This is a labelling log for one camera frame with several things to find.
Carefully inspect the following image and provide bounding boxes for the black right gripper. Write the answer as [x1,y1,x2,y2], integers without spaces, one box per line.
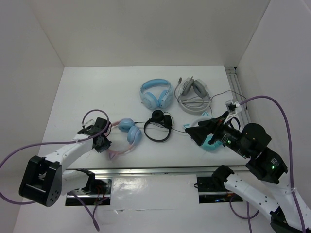
[183,109,249,157]

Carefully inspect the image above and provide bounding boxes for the pink blue cat-ear headphones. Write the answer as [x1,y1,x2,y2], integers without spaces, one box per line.
[106,118,142,160]

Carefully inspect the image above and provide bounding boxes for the black headphone audio cable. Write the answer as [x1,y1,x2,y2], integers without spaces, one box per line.
[135,116,175,134]

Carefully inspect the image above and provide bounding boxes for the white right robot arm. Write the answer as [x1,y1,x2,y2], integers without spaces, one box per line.
[185,113,311,233]

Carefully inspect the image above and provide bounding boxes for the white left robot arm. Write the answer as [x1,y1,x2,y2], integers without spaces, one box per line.
[18,117,112,207]

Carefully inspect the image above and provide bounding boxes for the white teal cat-ear headphones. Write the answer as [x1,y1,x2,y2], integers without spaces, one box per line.
[183,111,223,152]

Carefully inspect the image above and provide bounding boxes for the small black on-ear headphones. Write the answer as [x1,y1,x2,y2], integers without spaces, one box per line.
[143,110,173,143]

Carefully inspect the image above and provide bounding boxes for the light blue over-ear headphones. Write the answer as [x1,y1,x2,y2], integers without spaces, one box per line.
[139,79,174,110]

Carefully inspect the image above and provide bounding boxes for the white grey gaming headset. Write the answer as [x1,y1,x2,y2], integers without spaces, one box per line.
[174,77,211,115]

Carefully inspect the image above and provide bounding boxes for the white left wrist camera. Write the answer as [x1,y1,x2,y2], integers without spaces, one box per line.
[81,119,95,129]

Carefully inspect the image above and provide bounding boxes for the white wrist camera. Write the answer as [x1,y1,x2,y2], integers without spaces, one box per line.
[224,100,242,123]
[81,119,95,129]

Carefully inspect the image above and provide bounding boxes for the aluminium front rail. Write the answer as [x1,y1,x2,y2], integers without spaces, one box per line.
[65,165,251,176]

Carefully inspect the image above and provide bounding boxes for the aluminium rail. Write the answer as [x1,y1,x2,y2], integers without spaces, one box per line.
[225,67,251,127]
[65,165,251,176]

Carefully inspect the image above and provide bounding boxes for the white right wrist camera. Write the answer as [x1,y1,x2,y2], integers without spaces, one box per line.
[224,100,242,123]

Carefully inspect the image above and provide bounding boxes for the grey headset cable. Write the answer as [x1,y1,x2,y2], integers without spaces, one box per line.
[170,90,248,134]

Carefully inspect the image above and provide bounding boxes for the aluminium right side rail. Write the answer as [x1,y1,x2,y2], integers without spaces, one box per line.
[225,67,251,127]

